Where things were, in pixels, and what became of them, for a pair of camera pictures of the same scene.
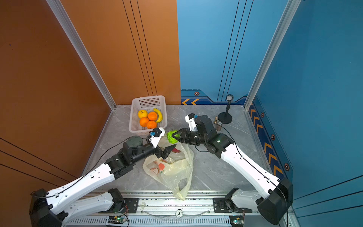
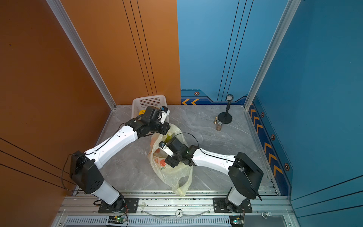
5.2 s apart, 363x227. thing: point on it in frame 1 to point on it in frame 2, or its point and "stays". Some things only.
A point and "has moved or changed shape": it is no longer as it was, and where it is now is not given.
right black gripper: (185, 135) to (170, 161)
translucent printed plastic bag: (175, 171) has moved or changed shape
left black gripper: (167, 151) to (166, 125)
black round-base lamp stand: (226, 117) stays
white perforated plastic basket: (148, 103) stays
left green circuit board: (118, 219) stays
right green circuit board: (237, 221) stays
